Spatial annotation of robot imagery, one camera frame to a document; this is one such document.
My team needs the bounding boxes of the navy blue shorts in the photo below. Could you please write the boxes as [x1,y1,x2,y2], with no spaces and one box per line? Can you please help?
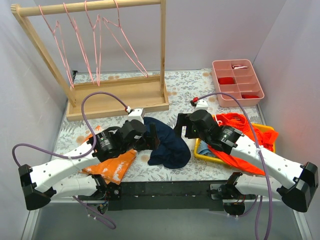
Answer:
[143,116,191,169]

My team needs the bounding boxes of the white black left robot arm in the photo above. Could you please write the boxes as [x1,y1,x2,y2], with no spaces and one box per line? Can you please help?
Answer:
[18,119,160,211]

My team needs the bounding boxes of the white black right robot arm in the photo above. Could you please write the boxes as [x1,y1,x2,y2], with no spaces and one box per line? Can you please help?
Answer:
[174,109,319,213]

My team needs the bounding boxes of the orange white patterned shorts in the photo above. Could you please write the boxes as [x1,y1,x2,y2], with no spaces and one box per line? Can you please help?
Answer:
[79,124,138,185]

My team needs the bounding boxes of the bright orange shorts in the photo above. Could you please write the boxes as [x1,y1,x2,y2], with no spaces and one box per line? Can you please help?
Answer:
[208,112,279,176]

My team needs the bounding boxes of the light blue cloth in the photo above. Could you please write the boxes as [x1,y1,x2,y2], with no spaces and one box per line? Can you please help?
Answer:
[197,148,216,158]

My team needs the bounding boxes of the wooden clothes rack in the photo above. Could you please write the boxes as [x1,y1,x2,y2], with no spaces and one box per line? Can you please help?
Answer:
[11,0,169,121]

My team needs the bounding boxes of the pink divided organizer tray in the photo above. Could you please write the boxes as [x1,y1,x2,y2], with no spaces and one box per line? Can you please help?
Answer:
[211,59,265,107]

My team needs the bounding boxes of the yellow plastic tray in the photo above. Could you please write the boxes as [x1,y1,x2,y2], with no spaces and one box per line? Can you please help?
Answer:
[193,123,279,169]

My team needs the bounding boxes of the red white item in organizer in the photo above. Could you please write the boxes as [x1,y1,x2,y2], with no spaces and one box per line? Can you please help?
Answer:
[231,64,248,70]

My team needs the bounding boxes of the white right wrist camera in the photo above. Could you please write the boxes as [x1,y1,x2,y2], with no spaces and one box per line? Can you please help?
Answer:
[190,97,209,112]

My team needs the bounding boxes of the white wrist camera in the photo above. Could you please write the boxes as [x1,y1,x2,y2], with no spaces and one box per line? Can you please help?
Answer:
[190,97,209,112]
[125,106,145,124]

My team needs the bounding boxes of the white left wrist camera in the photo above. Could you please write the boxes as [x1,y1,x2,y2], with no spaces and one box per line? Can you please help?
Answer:
[125,106,145,124]

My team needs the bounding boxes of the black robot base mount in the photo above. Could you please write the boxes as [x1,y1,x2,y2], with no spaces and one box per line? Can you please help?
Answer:
[94,178,247,216]

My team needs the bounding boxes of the pink wire hanger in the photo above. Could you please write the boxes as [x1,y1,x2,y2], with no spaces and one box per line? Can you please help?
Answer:
[84,0,102,87]
[63,3,95,84]
[102,0,149,78]
[38,5,74,88]

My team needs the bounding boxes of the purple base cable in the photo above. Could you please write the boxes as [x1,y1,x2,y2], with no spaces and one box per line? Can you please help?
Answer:
[72,194,118,230]

